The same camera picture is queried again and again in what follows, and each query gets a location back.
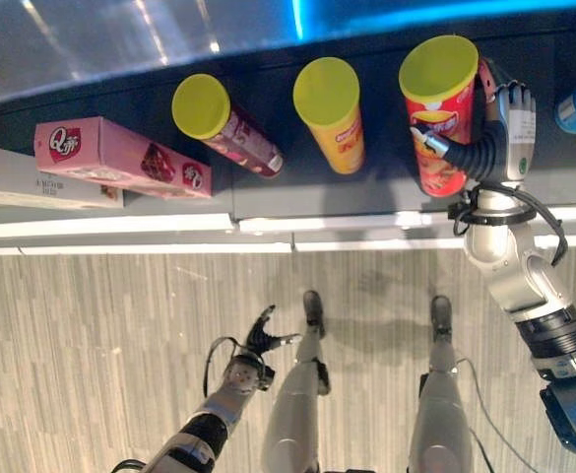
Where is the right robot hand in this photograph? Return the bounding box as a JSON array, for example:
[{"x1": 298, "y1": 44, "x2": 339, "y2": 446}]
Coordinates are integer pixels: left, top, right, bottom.
[{"x1": 412, "y1": 57, "x2": 538, "y2": 185}]

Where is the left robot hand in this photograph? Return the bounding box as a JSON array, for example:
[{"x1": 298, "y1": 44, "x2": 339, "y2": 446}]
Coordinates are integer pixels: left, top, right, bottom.
[{"x1": 240, "y1": 304, "x2": 302, "y2": 367}]

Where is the red chips can yellow lid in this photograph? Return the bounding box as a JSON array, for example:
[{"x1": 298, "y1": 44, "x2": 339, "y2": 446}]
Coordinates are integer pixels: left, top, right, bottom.
[{"x1": 398, "y1": 34, "x2": 481, "y2": 199}]

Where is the dark shelf board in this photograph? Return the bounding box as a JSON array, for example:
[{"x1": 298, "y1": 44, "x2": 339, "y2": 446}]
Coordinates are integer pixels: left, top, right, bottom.
[{"x1": 0, "y1": 19, "x2": 576, "y2": 223}]

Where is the right silver robot leg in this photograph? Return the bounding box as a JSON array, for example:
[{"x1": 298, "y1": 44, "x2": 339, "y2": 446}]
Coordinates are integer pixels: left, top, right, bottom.
[{"x1": 407, "y1": 294, "x2": 477, "y2": 473}]

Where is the pink snack box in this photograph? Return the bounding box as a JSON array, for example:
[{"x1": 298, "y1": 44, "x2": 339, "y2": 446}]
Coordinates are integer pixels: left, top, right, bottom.
[{"x1": 33, "y1": 115, "x2": 214, "y2": 201}]

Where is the maroon chips can yellow lid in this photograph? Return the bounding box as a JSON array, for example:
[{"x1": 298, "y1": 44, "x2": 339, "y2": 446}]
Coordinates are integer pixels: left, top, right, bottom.
[{"x1": 170, "y1": 73, "x2": 286, "y2": 179}]

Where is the white snack box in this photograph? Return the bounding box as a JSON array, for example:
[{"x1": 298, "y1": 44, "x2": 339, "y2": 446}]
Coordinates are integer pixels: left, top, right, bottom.
[{"x1": 0, "y1": 141, "x2": 126, "y2": 211}]

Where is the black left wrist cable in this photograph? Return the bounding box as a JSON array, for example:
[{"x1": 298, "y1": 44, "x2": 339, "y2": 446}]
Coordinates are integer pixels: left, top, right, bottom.
[{"x1": 203, "y1": 336, "x2": 249, "y2": 401}]

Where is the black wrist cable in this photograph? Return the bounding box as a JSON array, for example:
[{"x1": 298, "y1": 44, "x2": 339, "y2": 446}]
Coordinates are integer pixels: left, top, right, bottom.
[
  {"x1": 501, "y1": 182, "x2": 570, "y2": 268},
  {"x1": 203, "y1": 336, "x2": 249, "y2": 401}
]

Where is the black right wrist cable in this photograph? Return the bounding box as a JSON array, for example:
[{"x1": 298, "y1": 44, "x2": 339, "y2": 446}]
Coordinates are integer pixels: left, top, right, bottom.
[{"x1": 501, "y1": 182, "x2": 570, "y2": 268}]

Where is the white shelf price rail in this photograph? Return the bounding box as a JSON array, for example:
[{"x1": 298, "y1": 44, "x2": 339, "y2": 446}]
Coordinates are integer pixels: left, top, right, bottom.
[{"x1": 0, "y1": 202, "x2": 576, "y2": 257}]

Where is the thin grey cable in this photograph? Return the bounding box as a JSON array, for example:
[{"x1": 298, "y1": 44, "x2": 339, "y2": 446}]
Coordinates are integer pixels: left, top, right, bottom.
[{"x1": 453, "y1": 357, "x2": 540, "y2": 473}]

